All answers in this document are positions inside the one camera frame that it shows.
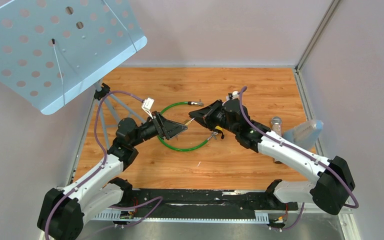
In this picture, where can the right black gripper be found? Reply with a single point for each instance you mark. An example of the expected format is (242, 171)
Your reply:
(199, 115)

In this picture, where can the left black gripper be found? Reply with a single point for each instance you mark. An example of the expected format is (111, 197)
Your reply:
(166, 128)

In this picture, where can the brass padlock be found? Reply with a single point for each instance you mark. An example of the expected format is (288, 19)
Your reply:
(187, 122)

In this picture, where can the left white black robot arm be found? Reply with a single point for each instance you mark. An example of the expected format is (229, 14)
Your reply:
(65, 212)

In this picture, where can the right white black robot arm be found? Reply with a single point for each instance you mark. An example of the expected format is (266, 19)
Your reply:
(329, 182)

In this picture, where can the grey tripod stand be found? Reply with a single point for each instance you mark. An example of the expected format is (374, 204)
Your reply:
(107, 112)

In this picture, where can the clear bottle with metal cap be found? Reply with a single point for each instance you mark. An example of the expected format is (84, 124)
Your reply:
(276, 125)

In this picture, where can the clear blue plastic bag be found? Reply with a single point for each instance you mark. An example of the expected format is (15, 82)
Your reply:
(305, 134)

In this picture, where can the perforated light blue metal plate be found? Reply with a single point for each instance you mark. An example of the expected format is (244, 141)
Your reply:
(51, 51)

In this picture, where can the green cable lock loop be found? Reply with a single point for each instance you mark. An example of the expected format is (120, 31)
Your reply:
(183, 144)

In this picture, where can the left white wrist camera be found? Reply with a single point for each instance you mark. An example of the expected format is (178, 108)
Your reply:
(147, 106)

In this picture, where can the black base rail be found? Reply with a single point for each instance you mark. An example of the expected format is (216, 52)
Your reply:
(200, 206)

